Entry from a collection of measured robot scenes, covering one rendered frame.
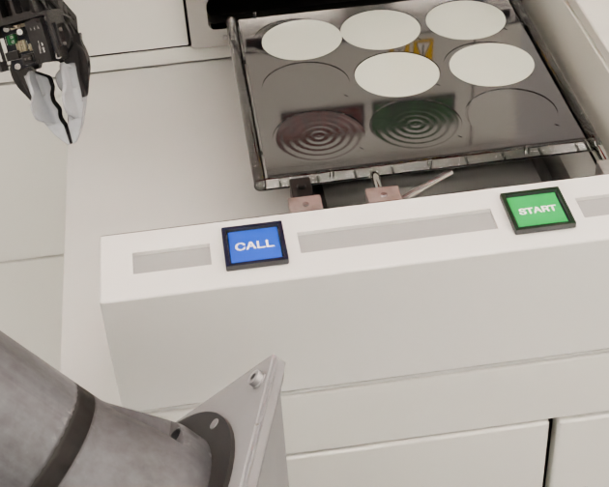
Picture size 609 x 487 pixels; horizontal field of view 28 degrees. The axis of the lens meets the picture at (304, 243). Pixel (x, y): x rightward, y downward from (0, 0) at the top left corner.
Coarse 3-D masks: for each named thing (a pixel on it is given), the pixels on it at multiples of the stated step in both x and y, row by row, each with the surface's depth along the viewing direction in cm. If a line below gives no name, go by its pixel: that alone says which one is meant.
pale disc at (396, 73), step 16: (368, 64) 144; (384, 64) 144; (400, 64) 144; (416, 64) 144; (432, 64) 143; (368, 80) 141; (384, 80) 141; (400, 80) 141; (416, 80) 141; (432, 80) 141; (384, 96) 139; (400, 96) 138
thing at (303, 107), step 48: (432, 0) 156; (480, 0) 155; (336, 48) 147; (432, 48) 146; (528, 48) 145; (288, 96) 140; (336, 96) 139; (432, 96) 138; (480, 96) 138; (528, 96) 137; (288, 144) 132; (336, 144) 132; (384, 144) 131; (432, 144) 131; (480, 144) 130; (528, 144) 130
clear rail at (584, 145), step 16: (544, 144) 129; (560, 144) 129; (576, 144) 129; (592, 144) 129; (416, 160) 128; (432, 160) 128; (448, 160) 128; (464, 160) 128; (480, 160) 128; (496, 160) 128; (512, 160) 129; (288, 176) 127; (304, 176) 127; (320, 176) 127; (336, 176) 127; (352, 176) 127; (368, 176) 128; (384, 176) 128
